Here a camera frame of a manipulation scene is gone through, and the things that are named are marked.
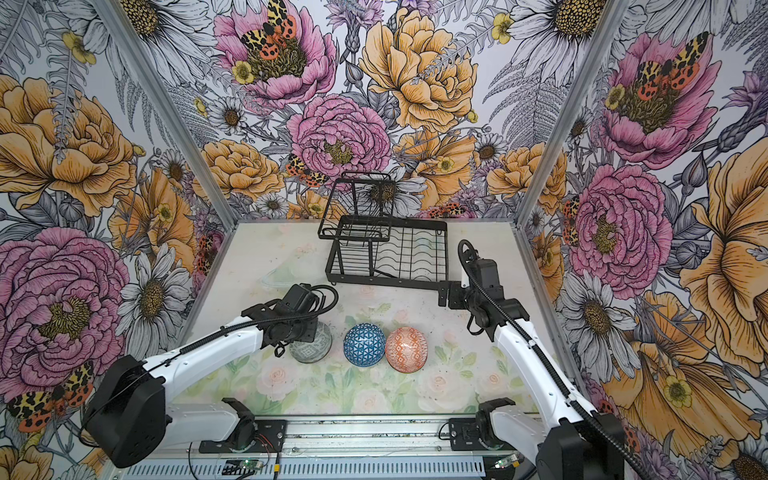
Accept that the green patterned bowl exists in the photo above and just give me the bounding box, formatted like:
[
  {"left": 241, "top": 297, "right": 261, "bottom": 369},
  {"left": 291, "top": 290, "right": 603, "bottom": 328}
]
[{"left": 288, "top": 322, "right": 333, "bottom": 364}]

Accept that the orange red patterned bowl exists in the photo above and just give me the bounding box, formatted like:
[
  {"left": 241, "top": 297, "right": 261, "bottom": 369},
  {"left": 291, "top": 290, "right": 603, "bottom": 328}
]
[{"left": 385, "top": 326, "right": 429, "bottom": 374}]

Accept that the blue patterned bowl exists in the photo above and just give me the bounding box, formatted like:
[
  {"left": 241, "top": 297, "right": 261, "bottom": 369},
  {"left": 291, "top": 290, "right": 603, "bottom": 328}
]
[{"left": 343, "top": 323, "right": 387, "bottom": 368}]

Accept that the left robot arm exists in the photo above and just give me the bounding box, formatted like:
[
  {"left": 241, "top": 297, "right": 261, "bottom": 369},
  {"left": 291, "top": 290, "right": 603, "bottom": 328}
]
[{"left": 81, "top": 283, "right": 339, "bottom": 469}]

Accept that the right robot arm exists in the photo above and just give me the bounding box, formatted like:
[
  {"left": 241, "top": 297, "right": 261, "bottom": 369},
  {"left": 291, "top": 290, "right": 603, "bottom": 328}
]
[{"left": 439, "top": 239, "right": 651, "bottom": 479}]

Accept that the black wire dish rack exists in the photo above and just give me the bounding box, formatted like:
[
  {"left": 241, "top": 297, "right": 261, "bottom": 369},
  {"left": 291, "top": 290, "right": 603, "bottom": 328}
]
[{"left": 317, "top": 172, "right": 449, "bottom": 291}]

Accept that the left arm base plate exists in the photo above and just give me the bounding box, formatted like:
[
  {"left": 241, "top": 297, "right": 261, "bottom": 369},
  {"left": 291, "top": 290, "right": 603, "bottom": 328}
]
[{"left": 198, "top": 419, "right": 288, "bottom": 454}]

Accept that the aluminium front rail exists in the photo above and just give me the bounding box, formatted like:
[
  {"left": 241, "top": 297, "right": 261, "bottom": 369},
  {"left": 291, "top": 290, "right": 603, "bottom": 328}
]
[{"left": 150, "top": 416, "right": 524, "bottom": 459}]

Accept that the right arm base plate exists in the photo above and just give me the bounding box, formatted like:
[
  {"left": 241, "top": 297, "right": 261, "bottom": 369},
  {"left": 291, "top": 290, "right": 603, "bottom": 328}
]
[{"left": 447, "top": 417, "right": 513, "bottom": 451}]

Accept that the white vented cable duct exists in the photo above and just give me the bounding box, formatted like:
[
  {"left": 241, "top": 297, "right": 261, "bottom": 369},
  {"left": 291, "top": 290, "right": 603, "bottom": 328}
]
[{"left": 113, "top": 456, "right": 486, "bottom": 479}]

